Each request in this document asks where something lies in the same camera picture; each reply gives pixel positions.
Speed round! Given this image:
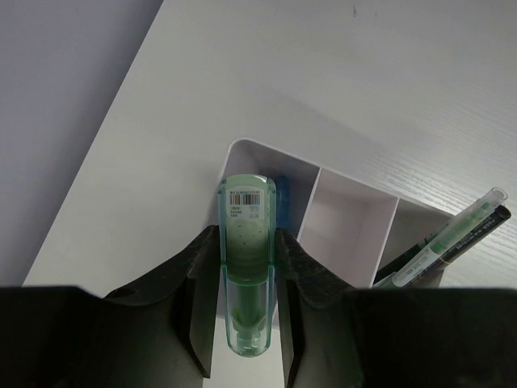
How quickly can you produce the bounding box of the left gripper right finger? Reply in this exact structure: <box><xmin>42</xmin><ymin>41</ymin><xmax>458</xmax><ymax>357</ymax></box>
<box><xmin>276</xmin><ymin>230</ymin><xmax>516</xmax><ymax>387</ymax></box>

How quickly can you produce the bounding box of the light green pen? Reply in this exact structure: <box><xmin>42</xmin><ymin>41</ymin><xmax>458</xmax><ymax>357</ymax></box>
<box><xmin>392</xmin><ymin>188</ymin><xmax>507</xmax><ymax>285</ymax></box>

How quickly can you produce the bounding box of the green ink pen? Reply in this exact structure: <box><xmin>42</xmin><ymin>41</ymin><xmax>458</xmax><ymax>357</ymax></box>
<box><xmin>372</xmin><ymin>250</ymin><xmax>422</xmax><ymax>289</ymax></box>

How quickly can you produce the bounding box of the green correction tape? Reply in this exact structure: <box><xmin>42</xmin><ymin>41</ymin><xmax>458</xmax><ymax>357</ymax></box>
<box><xmin>218</xmin><ymin>174</ymin><xmax>276</xmax><ymax>357</ymax></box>

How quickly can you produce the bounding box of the white divided container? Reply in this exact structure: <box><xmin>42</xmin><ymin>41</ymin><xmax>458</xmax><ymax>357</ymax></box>
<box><xmin>222</xmin><ymin>139</ymin><xmax>451</xmax><ymax>288</ymax></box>

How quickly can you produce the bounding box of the black pen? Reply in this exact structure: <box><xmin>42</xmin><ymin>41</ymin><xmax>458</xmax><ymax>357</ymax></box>
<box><xmin>410</xmin><ymin>205</ymin><xmax>511</xmax><ymax>288</ymax></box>

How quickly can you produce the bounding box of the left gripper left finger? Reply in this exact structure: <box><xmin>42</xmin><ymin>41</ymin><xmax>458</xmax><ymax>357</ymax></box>
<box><xmin>1</xmin><ymin>226</ymin><xmax>220</xmax><ymax>387</ymax></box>

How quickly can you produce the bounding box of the blue correction tape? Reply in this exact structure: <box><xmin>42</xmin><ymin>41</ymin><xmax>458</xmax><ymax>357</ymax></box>
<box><xmin>275</xmin><ymin>175</ymin><xmax>291</xmax><ymax>229</ymax></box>

